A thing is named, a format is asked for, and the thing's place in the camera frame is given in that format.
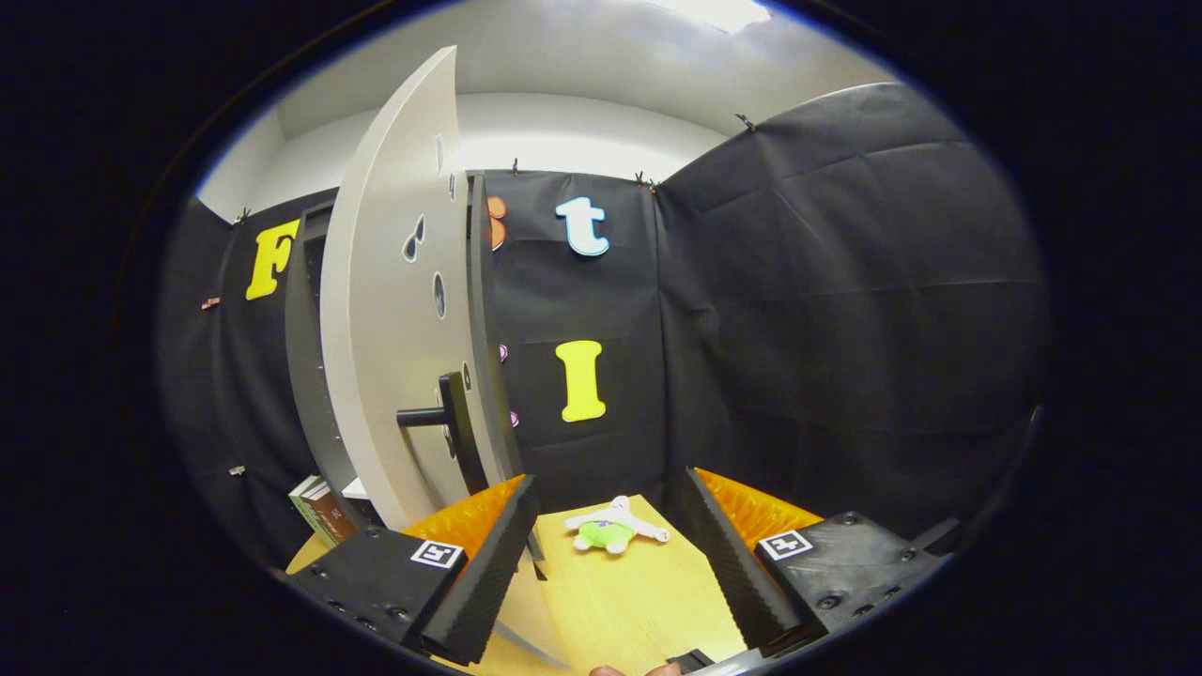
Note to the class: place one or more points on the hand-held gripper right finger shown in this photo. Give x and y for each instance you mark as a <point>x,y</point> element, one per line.
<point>728,563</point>

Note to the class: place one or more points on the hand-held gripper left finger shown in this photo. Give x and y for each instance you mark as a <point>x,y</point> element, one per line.
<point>493,573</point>

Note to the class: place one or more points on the green and white plush toy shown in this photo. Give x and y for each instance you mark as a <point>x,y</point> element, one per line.
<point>606,535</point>

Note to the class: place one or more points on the brown book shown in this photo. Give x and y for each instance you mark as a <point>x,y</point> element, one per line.
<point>329,514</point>

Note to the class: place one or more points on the black backdrop cloth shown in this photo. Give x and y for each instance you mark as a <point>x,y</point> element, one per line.
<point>798,329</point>

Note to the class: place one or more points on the dark grey cabinet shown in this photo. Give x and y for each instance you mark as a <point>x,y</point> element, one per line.
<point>302,376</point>

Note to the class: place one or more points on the ceiling light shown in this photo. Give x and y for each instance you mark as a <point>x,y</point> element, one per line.
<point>718,13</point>

